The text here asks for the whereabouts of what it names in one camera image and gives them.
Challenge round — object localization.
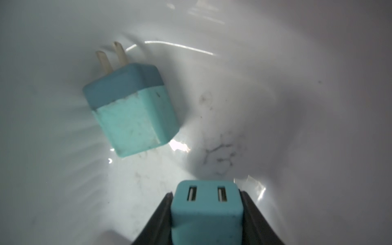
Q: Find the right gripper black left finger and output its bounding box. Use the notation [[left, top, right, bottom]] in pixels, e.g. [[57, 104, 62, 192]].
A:
[[132, 192, 174, 245]]

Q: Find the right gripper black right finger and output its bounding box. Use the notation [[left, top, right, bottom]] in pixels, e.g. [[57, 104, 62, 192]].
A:
[[240, 191, 284, 245]]

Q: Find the teal plug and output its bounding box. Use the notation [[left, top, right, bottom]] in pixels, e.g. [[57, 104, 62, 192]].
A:
[[170, 180, 244, 245], [83, 41, 180, 158]]

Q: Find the white storage tray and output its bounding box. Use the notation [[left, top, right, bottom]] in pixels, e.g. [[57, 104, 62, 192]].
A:
[[1, 1, 392, 245]]

